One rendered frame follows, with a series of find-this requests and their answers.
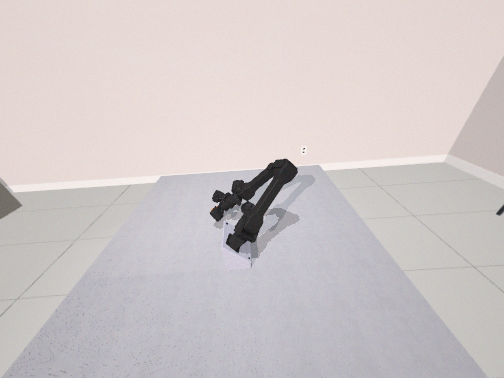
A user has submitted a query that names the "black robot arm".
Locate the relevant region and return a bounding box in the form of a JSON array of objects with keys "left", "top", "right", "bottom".
[{"left": 212, "top": 159, "right": 298, "bottom": 253}]

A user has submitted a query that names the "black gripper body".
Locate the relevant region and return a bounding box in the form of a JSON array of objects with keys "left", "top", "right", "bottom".
[{"left": 210, "top": 192, "right": 234, "bottom": 221}]

